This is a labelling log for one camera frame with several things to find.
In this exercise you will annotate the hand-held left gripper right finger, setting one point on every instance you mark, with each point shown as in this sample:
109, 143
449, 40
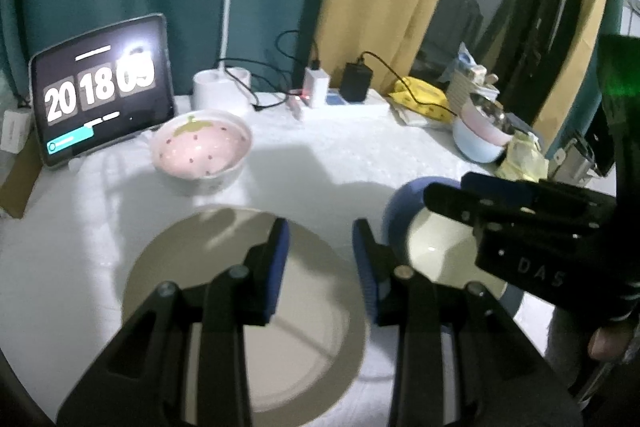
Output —
362, 269

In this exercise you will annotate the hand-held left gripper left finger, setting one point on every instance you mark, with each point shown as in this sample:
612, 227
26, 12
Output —
280, 267

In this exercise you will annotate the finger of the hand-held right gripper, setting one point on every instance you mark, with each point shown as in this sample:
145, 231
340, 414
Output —
560, 194
450, 202

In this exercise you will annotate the cream plate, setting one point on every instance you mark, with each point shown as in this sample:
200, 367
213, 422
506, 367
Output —
320, 287

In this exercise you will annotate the dark blue bowl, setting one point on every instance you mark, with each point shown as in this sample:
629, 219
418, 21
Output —
400, 212

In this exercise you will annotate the person's right hand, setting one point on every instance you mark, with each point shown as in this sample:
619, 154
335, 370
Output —
607, 342

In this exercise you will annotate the crumpled yellow wrapper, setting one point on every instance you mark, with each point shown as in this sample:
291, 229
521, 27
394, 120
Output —
522, 154

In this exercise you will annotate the light blue bowl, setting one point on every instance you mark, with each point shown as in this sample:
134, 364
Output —
475, 144

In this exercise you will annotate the metal bowl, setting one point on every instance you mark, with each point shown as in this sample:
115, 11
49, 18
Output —
492, 107

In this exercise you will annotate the yellow packet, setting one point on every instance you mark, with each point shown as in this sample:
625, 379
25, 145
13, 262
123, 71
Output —
420, 97

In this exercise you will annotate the white paper packets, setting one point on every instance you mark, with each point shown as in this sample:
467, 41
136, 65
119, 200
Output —
470, 72

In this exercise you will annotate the white power strip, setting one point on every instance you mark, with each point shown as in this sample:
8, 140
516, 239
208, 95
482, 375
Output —
350, 109

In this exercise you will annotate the pink strawberry bowl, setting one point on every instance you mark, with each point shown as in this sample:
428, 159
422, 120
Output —
200, 147

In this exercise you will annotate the white charger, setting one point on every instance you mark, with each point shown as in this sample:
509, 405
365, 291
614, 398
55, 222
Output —
316, 84

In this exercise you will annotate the white desk lamp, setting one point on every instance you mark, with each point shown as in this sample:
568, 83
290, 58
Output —
215, 89

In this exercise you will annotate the tablet with clock display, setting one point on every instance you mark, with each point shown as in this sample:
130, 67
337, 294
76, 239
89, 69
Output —
100, 92

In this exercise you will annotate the cardboard box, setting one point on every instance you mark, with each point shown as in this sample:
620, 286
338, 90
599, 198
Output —
15, 187

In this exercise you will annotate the small white box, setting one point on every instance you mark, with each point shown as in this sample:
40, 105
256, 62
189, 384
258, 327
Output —
15, 129

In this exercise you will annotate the metal bracket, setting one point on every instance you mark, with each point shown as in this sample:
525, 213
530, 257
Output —
575, 162

